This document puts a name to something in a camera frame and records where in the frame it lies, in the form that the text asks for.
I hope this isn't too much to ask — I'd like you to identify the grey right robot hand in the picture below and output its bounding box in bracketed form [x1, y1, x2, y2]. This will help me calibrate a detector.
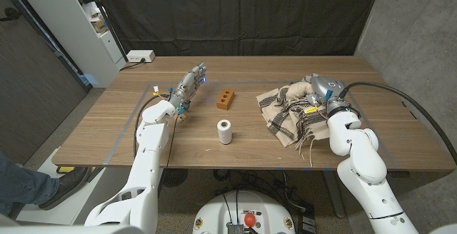
[301, 73, 353, 118]

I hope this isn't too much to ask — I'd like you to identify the beige black striped fringed scarf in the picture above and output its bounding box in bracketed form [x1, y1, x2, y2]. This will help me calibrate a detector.
[256, 81, 333, 167]

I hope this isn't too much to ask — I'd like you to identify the black floor power strip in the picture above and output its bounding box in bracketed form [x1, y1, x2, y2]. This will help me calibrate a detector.
[298, 205, 317, 234]

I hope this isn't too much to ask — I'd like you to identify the white power strip box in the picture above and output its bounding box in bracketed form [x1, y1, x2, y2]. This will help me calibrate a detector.
[126, 49, 156, 63]

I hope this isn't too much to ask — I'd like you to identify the round black floor disc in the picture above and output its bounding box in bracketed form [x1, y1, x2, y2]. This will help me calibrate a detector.
[160, 168, 189, 188]

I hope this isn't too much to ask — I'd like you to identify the black backdrop stand pole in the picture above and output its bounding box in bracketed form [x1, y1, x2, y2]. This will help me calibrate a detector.
[82, 0, 129, 63]

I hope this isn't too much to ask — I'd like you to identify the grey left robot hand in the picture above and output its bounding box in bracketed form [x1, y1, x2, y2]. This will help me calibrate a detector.
[167, 61, 208, 116]

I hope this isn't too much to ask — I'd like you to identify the brown block with three holes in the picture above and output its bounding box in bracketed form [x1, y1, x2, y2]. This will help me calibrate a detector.
[216, 88, 236, 111]

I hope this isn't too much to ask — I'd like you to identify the black power strip cord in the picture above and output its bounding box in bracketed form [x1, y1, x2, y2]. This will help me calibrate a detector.
[119, 58, 146, 71]

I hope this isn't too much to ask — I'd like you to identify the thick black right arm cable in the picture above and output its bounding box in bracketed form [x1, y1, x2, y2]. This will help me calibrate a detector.
[338, 81, 457, 166]

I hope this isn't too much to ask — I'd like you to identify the cardboard box on shelf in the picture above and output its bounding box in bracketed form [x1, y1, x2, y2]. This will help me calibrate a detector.
[91, 18, 109, 34]

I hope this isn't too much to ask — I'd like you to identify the grey table leg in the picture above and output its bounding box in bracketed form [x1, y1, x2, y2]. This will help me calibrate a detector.
[323, 171, 346, 219]

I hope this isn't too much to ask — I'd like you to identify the black curtain backdrop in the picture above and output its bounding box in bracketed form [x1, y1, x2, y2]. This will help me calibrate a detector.
[89, 0, 381, 57]

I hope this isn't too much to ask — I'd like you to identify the person's black shoe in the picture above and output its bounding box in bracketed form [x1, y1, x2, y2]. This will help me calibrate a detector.
[38, 166, 92, 212]

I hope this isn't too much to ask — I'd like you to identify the white thread spool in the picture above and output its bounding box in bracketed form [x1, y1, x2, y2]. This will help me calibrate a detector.
[216, 118, 233, 146]

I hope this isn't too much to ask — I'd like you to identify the person's leg in blue jeans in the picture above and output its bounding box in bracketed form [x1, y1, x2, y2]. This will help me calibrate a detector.
[0, 151, 61, 215]

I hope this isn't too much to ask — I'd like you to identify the white robot torso base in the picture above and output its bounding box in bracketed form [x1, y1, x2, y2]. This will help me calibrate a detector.
[192, 190, 296, 234]

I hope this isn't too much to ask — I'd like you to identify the white shelf cabinet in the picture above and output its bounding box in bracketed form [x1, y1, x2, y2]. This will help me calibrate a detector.
[10, 0, 126, 88]

